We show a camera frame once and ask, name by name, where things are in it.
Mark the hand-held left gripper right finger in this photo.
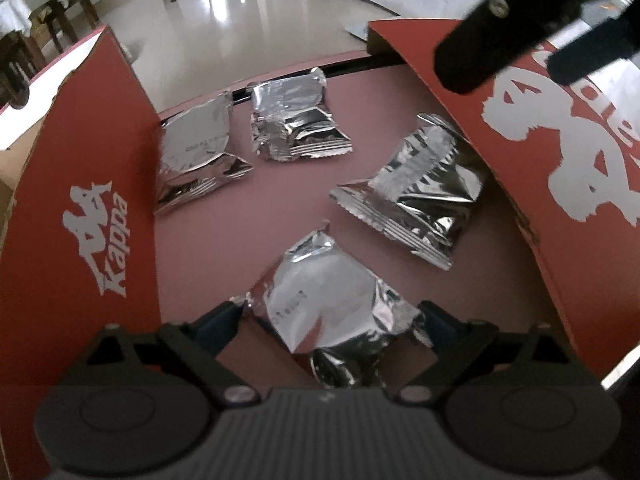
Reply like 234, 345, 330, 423
395, 300, 576, 407

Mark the red cardboard shoe box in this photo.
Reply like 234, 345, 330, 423
0, 25, 168, 480

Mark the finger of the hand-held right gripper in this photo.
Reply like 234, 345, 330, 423
547, 12, 640, 86
434, 0, 586, 93

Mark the red shoe box lid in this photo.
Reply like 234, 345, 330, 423
367, 19, 640, 390

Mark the dining table white tablecloth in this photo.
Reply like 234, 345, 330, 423
0, 0, 38, 36

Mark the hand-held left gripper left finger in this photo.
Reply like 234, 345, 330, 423
80, 301, 262, 407

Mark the silver foil snack packet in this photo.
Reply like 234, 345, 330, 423
328, 112, 493, 272
152, 91, 255, 217
247, 66, 355, 162
230, 220, 435, 391

